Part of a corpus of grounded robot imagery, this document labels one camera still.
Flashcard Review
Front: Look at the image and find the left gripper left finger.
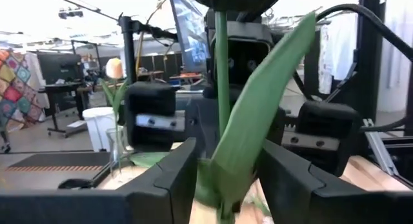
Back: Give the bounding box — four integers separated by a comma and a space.
0, 136, 198, 224

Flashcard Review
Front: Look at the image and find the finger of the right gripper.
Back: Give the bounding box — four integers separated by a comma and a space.
295, 100, 363, 178
124, 81, 182, 153

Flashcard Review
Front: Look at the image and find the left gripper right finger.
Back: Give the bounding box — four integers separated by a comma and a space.
256, 138, 413, 224

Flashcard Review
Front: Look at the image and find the peach artificial tulip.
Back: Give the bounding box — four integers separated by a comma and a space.
98, 57, 130, 176

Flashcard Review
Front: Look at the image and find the black artificial tulip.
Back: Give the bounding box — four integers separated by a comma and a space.
186, 0, 316, 224

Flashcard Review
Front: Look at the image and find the clear glass vase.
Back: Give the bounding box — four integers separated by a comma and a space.
105, 125, 134, 185

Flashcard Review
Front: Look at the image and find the black partition panel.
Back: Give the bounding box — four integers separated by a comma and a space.
302, 22, 323, 102

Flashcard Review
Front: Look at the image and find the white waste bin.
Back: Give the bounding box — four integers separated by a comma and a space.
81, 107, 119, 153

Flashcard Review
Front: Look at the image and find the silver aluminium bar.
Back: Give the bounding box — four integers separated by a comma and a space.
361, 117, 401, 177

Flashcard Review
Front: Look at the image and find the white hanging cloth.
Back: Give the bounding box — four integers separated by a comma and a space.
317, 12, 359, 96

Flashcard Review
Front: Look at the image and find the tilted computer monitor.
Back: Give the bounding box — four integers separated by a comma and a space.
167, 0, 211, 74

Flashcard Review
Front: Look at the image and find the black computer monitor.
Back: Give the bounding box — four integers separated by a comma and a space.
36, 52, 84, 86

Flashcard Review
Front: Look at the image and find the black desk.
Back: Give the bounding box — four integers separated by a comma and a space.
37, 81, 90, 138

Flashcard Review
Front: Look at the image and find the orange-striped black floor mat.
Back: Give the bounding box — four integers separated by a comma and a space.
5, 152, 112, 173

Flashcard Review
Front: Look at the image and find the black ceiling spotlight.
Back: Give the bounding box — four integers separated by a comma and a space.
57, 8, 85, 20

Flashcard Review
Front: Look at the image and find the colourful patchwork quilt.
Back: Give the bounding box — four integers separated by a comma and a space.
0, 48, 50, 133

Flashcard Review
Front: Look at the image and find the person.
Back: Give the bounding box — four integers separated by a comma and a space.
0, 129, 12, 154

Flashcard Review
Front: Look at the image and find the black monitor mount post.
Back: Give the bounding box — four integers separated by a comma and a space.
116, 14, 179, 87

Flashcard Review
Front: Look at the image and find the black aluminium table frame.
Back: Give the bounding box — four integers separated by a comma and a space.
356, 0, 413, 188

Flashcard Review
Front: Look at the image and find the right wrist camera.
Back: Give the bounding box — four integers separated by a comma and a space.
206, 9, 277, 87

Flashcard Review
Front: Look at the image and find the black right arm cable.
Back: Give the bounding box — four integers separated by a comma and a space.
314, 3, 413, 62

